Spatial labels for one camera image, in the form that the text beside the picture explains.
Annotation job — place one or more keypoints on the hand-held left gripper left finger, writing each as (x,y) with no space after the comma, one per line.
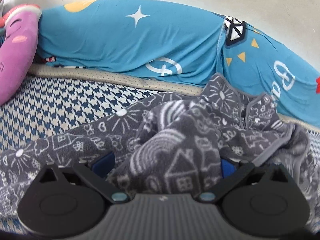
(105,160)

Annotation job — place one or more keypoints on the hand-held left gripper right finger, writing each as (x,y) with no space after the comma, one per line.
(226,168)

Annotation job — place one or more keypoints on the grey patterned fleece jacket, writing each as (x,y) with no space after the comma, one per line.
(162,140)

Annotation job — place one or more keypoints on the blue houndstooth bed mat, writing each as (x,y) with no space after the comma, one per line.
(62,105)

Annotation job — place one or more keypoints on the blue printed long pillow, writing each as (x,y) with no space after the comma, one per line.
(125,40)

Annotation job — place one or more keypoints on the purple moon plush pillow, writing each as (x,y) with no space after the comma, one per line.
(15,60)

